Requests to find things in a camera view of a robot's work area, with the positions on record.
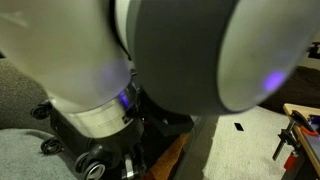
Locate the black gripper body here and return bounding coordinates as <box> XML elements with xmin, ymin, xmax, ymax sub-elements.
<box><xmin>84</xmin><ymin>118</ymin><xmax>146</xmax><ymax>164</ymax></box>

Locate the black fabric wheeled suitcase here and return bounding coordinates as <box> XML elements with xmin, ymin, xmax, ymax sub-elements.
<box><xmin>30</xmin><ymin>89</ymin><xmax>196</xmax><ymax>180</ymax></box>

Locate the grey fabric sofa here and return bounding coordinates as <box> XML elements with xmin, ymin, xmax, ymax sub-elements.
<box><xmin>0</xmin><ymin>58</ymin><xmax>208</xmax><ymax>180</ymax></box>

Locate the small black flat phone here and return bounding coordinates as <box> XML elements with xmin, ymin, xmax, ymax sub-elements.
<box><xmin>233</xmin><ymin>122</ymin><xmax>245</xmax><ymax>132</ymax></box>

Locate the black bar clamp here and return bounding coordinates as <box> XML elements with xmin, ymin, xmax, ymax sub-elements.
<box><xmin>271</xmin><ymin>110</ymin><xmax>316</xmax><ymax>162</ymax></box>

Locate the wooden work table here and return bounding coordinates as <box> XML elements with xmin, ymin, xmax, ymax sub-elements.
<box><xmin>282</xmin><ymin>103</ymin><xmax>320</xmax><ymax>180</ymax></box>

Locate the blue purple mat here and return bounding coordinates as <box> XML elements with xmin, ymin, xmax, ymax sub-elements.
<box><xmin>307</xmin><ymin>114</ymin><xmax>320</xmax><ymax>150</ymax></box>

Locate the red clamp handle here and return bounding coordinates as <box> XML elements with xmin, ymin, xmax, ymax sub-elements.
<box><xmin>283</xmin><ymin>150</ymin><xmax>300</xmax><ymax>172</ymax></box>

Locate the orange clamp handle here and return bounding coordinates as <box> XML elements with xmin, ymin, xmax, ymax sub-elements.
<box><xmin>299</xmin><ymin>125</ymin><xmax>320</xmax><ymax>138</ymax></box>

